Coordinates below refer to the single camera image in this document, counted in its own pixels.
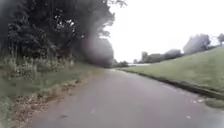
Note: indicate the mown grass slope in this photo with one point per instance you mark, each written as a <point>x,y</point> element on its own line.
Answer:
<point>186,70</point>

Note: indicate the dense dark wood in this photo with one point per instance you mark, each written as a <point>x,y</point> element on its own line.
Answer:
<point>50,30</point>

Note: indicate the concrete kerb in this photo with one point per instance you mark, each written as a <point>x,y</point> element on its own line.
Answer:
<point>186,86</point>

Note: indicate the grey asphalt road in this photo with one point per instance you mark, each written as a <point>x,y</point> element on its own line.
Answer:
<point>123,103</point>

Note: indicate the grass verge with fallen leaves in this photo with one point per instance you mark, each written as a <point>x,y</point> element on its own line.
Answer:
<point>40,83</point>

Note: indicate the row of trees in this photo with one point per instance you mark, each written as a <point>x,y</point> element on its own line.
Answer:
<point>196,43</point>

